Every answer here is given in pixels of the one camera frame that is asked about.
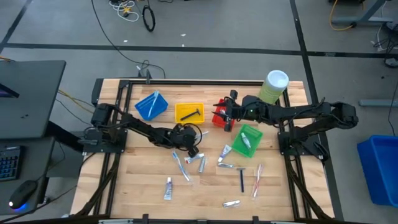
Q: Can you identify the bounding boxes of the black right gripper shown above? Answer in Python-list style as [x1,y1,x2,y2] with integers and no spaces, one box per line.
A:
[213,89,246,132]

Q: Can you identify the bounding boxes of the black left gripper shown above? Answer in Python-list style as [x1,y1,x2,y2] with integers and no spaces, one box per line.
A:
[169,123,203,158]

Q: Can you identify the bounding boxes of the white wrapper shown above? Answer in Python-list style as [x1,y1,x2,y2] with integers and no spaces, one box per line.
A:
[183,152,206,164]

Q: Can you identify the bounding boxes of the dark blue disposable razor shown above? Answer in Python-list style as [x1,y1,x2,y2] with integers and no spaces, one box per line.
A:
[236,167,247,194]
[180,108,201,121]

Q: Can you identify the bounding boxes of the white blue toothpaste tube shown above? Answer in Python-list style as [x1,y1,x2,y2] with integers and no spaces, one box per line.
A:
[217,144,233,163]
[240,131,252,150]
[163,177,174,201]

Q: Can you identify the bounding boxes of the red plastic basket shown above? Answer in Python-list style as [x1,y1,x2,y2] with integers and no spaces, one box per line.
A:
[211,98,239,129]

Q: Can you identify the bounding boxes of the yellow plastic basket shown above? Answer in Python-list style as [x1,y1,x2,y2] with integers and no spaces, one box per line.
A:
[175,102,206,125]

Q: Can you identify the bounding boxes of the green plastic basket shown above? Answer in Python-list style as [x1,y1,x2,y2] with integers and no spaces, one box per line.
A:
[231,124,264,159]

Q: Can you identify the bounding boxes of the green wipes canister white lid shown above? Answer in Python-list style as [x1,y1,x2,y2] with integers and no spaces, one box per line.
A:
[257,70,290,106]

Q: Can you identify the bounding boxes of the blue plastic basket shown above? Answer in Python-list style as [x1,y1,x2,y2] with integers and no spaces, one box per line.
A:
[134,90,169,121]

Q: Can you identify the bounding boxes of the grey metal desk foot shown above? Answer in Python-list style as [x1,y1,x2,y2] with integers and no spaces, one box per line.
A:
[358,99,398,108]

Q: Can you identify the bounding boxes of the dark grey desk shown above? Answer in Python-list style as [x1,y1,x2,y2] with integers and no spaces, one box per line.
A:
[0,138,54,218]

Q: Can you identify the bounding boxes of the large blue plastic bin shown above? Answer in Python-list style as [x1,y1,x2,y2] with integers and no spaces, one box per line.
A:
[356,134,398,208]

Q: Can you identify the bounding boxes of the black computer mouse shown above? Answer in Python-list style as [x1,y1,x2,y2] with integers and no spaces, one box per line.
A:
[8,179,39,210]

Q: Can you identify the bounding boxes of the backlit black keyboard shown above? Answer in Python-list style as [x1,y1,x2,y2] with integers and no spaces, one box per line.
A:
[0,146,21,183]

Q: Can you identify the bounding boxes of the black monitor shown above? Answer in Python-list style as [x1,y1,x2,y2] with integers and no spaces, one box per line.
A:
[0,82,20,99]

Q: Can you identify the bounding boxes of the black aluminium table frame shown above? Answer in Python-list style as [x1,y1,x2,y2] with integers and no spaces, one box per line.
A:
[74,77,336,224]

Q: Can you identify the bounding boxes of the black cable coil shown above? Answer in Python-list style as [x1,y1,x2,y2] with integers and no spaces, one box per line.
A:
[142,5,156,33]

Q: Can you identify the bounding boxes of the thin yellow cables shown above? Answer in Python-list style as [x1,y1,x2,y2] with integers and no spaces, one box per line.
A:
[57,89,96,114]

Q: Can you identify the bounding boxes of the long black floor cable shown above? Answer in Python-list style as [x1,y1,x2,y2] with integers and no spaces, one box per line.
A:
[91,0,167,79]

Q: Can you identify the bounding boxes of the white cable with yellow plug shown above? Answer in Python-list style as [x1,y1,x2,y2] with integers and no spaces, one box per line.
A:
[108,0,140,23]

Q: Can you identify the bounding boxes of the yellow floor cable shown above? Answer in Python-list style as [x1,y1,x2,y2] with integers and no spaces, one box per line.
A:
[329,0,356,32]

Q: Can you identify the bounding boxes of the grey desk leg frame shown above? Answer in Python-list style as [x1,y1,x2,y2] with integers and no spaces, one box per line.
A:
[330,0,394,27]

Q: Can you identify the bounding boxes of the black cable bundle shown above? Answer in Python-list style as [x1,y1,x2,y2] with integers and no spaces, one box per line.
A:
[371,21,398,69]

